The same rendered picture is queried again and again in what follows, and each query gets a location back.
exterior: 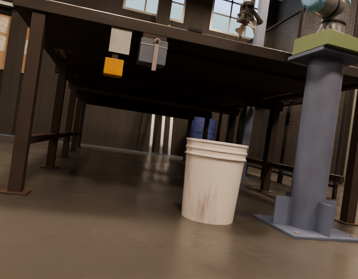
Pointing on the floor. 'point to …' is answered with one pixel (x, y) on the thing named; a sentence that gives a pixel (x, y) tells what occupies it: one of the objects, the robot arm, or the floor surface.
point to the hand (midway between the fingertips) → (247, 37)
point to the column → (314, 150)
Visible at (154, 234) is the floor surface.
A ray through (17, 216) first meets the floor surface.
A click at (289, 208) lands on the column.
